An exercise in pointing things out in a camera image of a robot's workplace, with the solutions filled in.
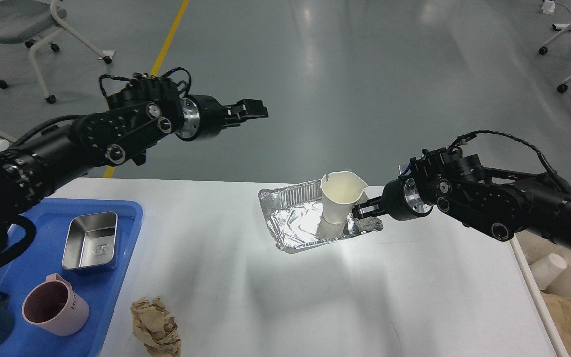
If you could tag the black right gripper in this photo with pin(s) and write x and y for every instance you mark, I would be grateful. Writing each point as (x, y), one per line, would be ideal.
(400, 200)

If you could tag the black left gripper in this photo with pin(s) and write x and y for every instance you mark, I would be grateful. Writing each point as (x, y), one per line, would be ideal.
(204, 117)

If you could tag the white paper cup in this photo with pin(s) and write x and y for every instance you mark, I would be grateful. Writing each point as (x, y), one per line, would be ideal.
(339, 193)

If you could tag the aluminium foil tray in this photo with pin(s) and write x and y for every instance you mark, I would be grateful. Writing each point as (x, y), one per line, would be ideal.
(294, 218)

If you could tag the stainless steel rectangular container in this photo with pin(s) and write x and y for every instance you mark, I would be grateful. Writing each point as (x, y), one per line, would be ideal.
(92, 243)

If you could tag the pink ribbed mug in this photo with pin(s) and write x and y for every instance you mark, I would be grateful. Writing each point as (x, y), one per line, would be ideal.
(56, 307)

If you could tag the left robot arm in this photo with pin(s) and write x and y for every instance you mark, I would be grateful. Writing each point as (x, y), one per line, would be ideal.
(145, 111)

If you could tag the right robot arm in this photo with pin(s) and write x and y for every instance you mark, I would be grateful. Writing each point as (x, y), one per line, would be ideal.
(496, 202)

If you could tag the beige plastic bin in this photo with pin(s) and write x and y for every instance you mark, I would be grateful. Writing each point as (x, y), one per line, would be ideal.
(529, 248)

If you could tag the paper cup in bin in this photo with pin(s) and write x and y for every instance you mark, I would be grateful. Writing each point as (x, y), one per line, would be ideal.
(547, 269)

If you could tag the blue plastic tray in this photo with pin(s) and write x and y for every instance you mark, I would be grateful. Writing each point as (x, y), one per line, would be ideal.
(52, 218)

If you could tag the grey office chair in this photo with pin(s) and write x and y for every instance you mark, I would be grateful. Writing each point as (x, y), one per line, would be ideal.
(23, 20)

